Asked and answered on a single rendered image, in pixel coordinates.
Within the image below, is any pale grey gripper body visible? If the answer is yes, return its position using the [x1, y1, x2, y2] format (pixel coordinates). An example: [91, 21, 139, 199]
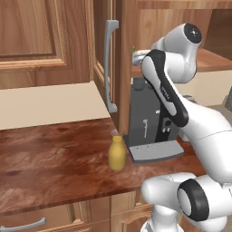
[131, 49, 151, 66]

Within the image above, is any yellow pitcher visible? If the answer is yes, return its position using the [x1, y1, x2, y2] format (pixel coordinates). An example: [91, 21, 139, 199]
[108, 135, 128, 172]

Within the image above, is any open wooden cupboard door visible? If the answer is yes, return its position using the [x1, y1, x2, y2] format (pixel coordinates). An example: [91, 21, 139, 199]
[89, 0, 118, 122]

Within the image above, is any dark grey coffee machine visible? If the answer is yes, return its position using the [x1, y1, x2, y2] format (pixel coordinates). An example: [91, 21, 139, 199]
[122, 76, 186, 164]

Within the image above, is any wooden cupboard shelf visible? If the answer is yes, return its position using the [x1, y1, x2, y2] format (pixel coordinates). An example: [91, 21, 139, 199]
[130, 47, 232, 79]

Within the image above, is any closed wooden cupboard door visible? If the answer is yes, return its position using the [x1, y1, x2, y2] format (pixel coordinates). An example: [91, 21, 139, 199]
[0, 0, 95, 91]

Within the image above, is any wooden base cupboard door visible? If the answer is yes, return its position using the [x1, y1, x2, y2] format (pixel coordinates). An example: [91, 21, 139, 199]
[110, 191, 155, 232]

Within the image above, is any wooden drawer front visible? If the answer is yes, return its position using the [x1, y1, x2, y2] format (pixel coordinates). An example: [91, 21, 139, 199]
[0, 202, 76, 232]

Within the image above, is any grey cupboard door handle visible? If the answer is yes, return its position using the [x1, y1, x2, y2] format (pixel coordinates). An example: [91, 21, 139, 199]
[102, 19, 120, 114]

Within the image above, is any grey drawer handle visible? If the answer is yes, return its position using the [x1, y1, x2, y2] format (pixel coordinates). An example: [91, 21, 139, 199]
[0, 217, 47, 232]

